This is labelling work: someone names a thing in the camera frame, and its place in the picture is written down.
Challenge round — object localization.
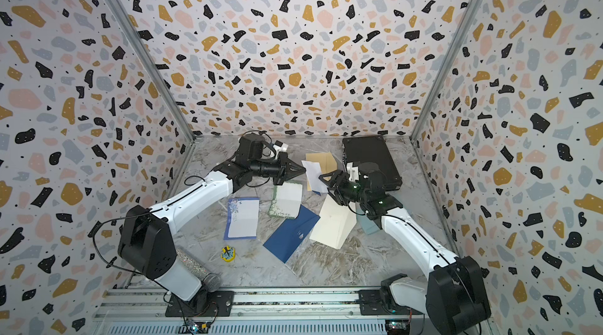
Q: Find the white letter paper blue border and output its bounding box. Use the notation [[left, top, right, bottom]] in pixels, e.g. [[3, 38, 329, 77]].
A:
[[224, 198, 260, 240]]

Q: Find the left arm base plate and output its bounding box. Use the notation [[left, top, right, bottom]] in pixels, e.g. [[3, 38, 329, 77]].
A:
[[165, 290, 235, 318]]

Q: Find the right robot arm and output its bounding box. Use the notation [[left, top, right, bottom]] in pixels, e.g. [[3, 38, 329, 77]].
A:
[[319, 162, 492, 334]]

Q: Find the small yellow round sticker toy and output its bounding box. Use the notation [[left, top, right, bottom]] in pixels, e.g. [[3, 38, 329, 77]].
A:
[[221, 246, 236, 263]]

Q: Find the cream envelope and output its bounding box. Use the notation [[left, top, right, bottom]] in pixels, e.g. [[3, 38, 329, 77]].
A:
[[310, 195, 356, 250]]

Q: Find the glittery silver tube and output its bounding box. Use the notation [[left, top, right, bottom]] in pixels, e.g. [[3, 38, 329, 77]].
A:
[[177, 248, 222, 293]]

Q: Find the aluminium front rail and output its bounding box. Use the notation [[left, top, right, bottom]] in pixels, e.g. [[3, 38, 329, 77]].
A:
[[91, 287, 437, 334]]

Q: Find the black briefcase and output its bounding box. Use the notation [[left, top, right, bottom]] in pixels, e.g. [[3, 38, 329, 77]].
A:
[[342, 135, 402, 192]]

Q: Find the light teal envelope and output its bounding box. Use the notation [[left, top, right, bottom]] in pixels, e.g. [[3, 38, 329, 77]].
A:
[[356, 215, 380, 235]]

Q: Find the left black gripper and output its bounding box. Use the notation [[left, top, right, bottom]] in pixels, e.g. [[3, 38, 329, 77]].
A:
[[250, 152, 306, 186]]

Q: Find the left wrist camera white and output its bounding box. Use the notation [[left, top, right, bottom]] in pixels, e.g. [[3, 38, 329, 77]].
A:
[[273, 140, 288, 154]]

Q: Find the yellow envelope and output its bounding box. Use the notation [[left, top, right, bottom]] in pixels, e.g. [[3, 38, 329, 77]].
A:
[[303, 153, 338, 174]]

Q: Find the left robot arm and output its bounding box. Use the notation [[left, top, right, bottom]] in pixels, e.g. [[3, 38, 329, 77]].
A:
[[117, 132, 306, 310]]

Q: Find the dark blue envelope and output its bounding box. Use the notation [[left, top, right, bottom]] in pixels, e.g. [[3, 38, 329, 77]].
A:
[[263, 206, 320, 263]]

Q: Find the white letter paper green border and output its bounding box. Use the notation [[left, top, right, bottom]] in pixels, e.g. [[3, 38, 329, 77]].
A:
[[268, 182, 303, 219]]

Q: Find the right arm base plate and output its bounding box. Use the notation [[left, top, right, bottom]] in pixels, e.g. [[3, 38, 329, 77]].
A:
[[358, 289, 422, 316]]

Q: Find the small circuit board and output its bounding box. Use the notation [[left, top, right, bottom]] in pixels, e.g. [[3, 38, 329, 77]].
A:
[[185, 319, 211, 334]]

